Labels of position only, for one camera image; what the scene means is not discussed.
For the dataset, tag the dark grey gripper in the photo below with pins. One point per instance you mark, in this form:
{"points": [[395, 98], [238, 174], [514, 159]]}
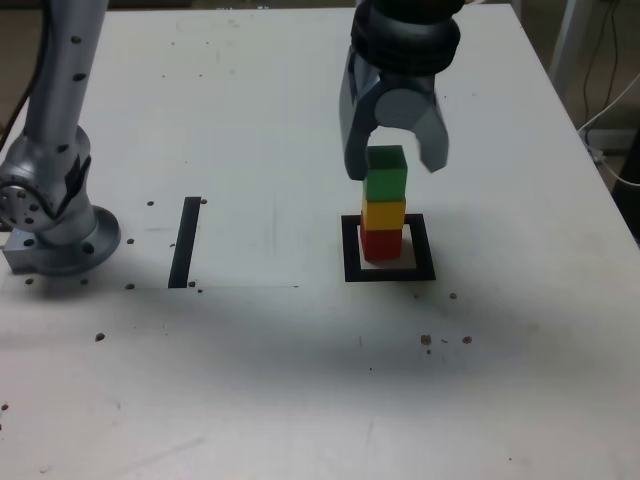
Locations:
{"points": [[407, 82]]}

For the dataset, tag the white metal frame post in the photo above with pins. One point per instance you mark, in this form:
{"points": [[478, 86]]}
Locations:
{"points": [[565, 40]]}

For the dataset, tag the black tape square outline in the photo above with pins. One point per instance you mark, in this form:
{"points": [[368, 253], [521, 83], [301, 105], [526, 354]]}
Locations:
{"points": [[425, 250]]}

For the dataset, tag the yellow cube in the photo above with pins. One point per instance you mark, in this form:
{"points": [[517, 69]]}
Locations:
{"points": [[382, 215]]}

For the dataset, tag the black tape strip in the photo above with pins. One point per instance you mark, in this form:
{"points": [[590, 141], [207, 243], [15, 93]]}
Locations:
{"points": [[184, 245]]}

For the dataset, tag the green cube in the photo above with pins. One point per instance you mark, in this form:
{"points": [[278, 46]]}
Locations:
{"points": [[385, 182]]}

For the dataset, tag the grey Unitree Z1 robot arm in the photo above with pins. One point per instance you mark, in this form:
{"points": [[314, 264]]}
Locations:
{"points": [[60, 75]]}

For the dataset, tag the red cube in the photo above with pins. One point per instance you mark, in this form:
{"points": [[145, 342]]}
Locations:
{"points": [[380, 245]]}

